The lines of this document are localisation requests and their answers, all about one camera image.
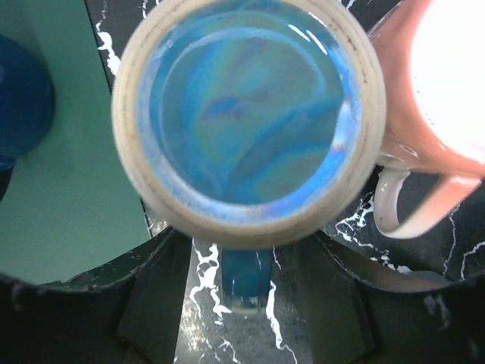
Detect pink mug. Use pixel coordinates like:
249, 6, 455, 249
369, 0, 484, 239

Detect dark green placemat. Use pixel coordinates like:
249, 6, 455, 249
1, 1, 149, 284

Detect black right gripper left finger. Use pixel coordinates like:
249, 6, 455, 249
1, 228, 192, 363

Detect navy blue mug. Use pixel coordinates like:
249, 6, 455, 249
1, 36, 55, 196

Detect orange and blue mug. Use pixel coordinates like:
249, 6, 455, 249
111, 1, 386, 315

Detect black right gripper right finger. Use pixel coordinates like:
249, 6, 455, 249
281, 232, 484, 363

